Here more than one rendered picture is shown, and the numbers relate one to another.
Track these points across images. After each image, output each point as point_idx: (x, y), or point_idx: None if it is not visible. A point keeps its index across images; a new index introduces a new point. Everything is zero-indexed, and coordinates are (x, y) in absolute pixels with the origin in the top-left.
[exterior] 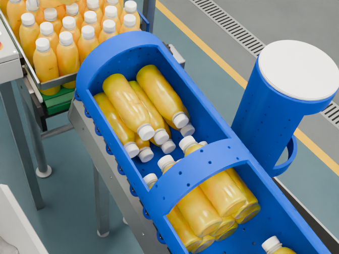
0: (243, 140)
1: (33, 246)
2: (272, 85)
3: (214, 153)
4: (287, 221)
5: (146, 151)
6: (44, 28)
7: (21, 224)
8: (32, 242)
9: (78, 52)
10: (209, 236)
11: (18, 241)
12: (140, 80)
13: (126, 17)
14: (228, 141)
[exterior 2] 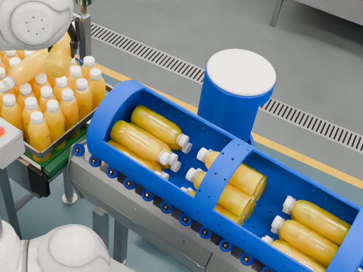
0: None
1: (129, 269)
2: (229, 91)
3: (232, 151)
4: (290, 184)
5: (163, 174)
6: (30, 103)
7: (111, 258)
8: (126, 267)
9: (64, 115)
10: (242, 216)
11: (116, 270)
12: (137, 120)
13: (92, 72)
14: (235, 141)
